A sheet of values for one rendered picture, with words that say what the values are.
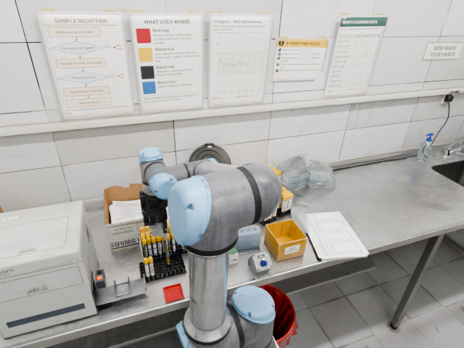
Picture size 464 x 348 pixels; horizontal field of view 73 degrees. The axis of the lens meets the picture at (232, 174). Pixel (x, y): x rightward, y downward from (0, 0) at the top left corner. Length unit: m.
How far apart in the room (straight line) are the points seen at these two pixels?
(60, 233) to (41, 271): 0.12
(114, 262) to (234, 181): 0.93
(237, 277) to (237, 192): 0.78
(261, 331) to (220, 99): 1.06
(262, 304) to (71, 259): 0.57
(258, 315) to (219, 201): 0.41
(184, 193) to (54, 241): 0.64
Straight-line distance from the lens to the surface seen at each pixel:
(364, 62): 1.93
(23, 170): 1.65
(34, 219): 1.23
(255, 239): 1.37
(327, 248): 1.46
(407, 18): 2.08
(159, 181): 0.90
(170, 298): 1.24
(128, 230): 1.39
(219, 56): 1.50
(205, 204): 0.53
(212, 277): 0.66
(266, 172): 0.60
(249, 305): 0.88
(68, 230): 1.13
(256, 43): 1.55
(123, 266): 1.38
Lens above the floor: 1.85
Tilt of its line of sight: 31 degrees down
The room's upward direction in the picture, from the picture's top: 2 degrees clockwise
